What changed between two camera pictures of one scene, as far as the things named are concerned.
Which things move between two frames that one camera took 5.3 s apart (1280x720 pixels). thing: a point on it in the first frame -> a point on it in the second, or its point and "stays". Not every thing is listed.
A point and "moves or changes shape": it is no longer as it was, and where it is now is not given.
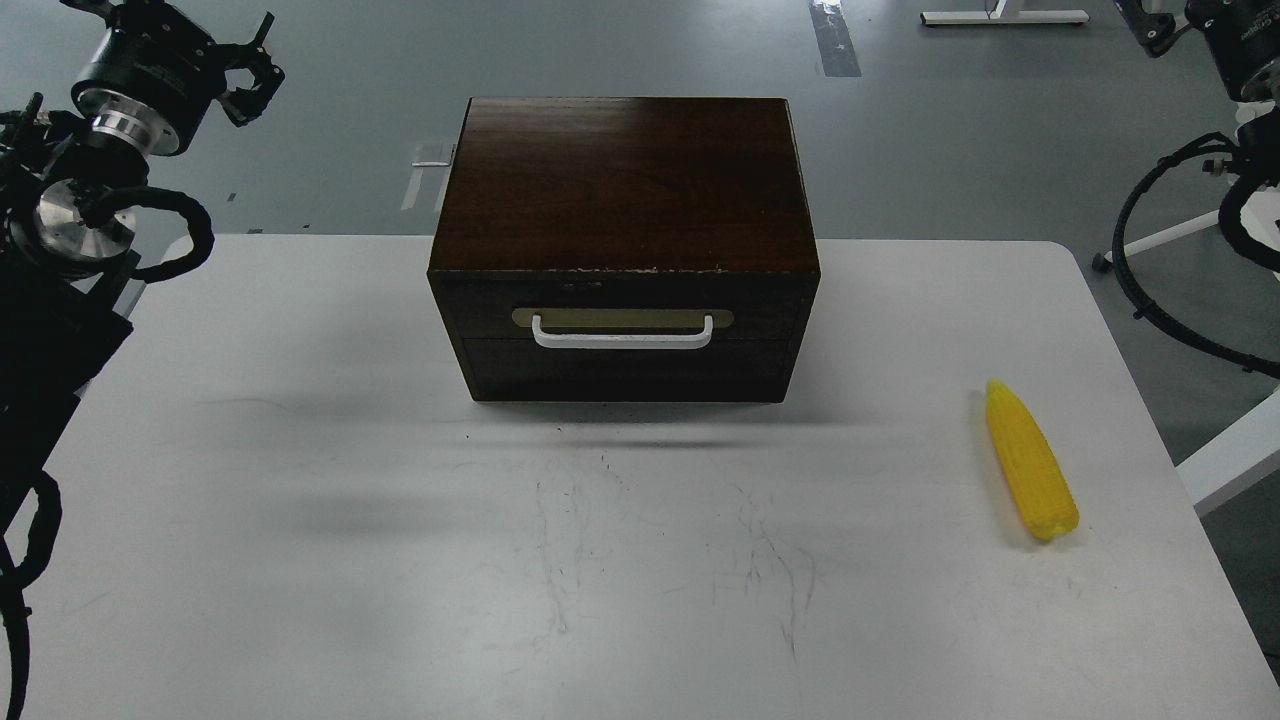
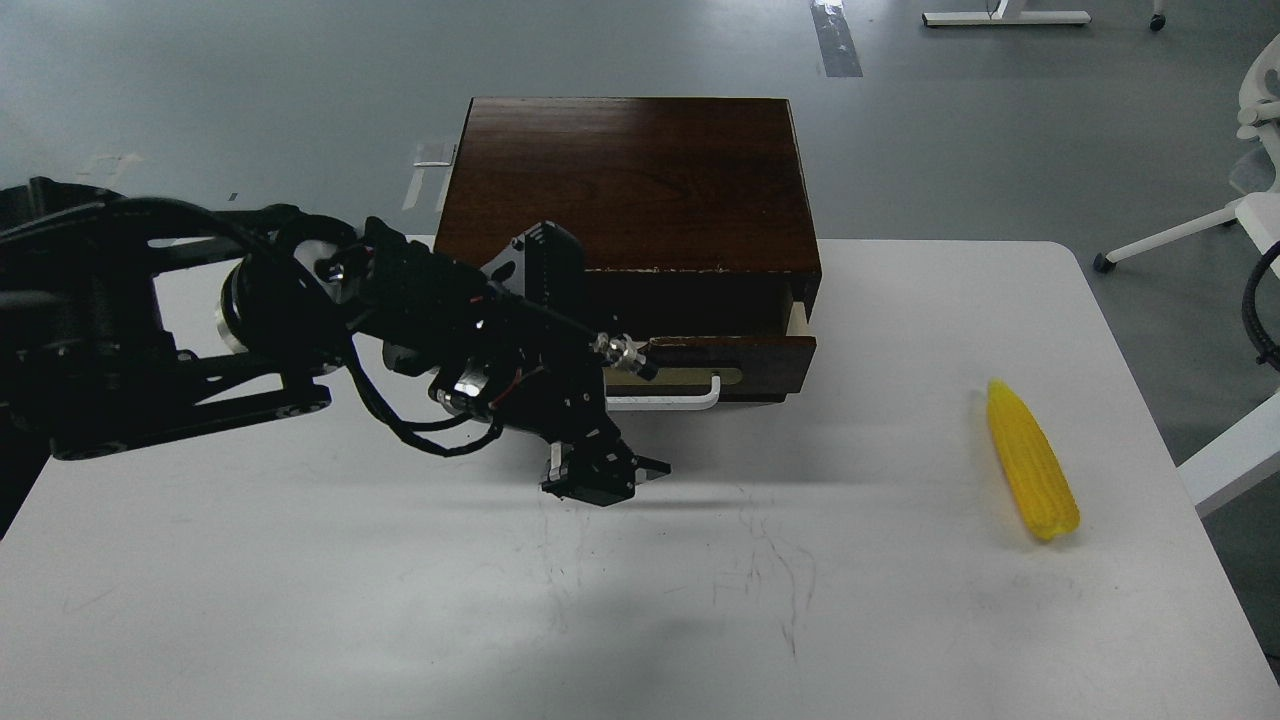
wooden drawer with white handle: (626, 333) moves or changes shape
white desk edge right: (1240, 457) stays
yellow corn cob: (1032, 463) stays
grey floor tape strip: (835, 45) stays
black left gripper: (245, 104) -> (515, 344)
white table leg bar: (1038, 16) stays
